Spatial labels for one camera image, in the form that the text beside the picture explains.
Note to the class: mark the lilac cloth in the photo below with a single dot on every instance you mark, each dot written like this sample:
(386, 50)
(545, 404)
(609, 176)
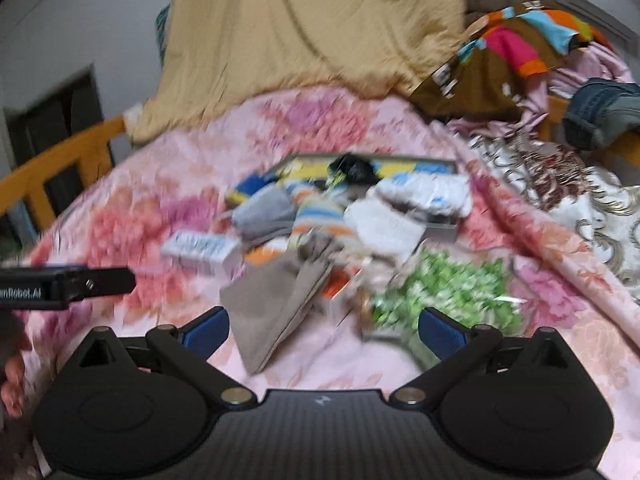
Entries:
(600, 67)

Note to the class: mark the beige maroon patterned blanket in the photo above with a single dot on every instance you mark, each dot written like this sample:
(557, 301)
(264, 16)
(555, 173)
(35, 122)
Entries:
(565, 180)

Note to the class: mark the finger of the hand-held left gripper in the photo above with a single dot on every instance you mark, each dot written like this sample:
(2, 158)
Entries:
(107, 280)

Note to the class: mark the blue jeans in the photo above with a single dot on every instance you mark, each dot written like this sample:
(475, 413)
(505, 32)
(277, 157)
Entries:
(595, 105)

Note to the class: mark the pink floral bedsheet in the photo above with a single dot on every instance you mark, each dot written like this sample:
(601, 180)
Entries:
(175, 185)

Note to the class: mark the cartoon print towel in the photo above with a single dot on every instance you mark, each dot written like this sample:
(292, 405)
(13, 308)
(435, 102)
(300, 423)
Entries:
(305, 167)

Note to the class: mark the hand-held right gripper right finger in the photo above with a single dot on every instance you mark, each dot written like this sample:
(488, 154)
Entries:
(441, 332)

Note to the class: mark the wall poster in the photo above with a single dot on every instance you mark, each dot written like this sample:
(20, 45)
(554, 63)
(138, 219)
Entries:
(161, 30)

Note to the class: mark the grey sock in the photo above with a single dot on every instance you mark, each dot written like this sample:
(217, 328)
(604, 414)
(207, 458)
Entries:
(262, 215)

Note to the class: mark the brown multicoloured striped garment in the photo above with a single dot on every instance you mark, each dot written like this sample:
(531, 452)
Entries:
(480, 80)

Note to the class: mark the person's left hand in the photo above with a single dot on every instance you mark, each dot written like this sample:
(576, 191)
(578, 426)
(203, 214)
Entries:
(12, 385)

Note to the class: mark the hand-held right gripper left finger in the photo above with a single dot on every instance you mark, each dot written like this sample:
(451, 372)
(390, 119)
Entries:
(205, 332)

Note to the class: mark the white carton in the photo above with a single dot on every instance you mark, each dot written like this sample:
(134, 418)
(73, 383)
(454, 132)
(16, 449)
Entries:
(200, 251)

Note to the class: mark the striped sock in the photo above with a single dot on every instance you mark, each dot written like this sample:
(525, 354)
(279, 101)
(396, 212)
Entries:
(320, 217)

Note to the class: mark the black cloth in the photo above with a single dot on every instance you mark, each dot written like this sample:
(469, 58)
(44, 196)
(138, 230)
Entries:
(355, 170)

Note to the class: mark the grey cardboard box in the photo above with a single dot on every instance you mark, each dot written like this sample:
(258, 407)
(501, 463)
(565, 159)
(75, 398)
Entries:
(442, 231)

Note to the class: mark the yellow quilt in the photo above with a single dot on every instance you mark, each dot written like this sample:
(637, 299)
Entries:
(300, 30)

